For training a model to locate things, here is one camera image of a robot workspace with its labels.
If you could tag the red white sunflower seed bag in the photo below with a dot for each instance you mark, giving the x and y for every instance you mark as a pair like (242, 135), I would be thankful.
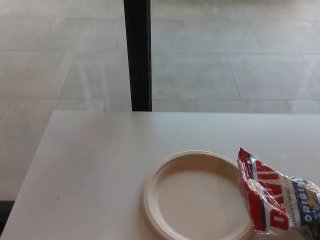
(270, 200)

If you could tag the beige round paper plate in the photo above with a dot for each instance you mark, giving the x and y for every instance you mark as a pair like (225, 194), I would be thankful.
(192, 197)

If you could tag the black vertical window post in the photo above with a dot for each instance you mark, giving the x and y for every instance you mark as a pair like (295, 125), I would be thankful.
(138, 55)

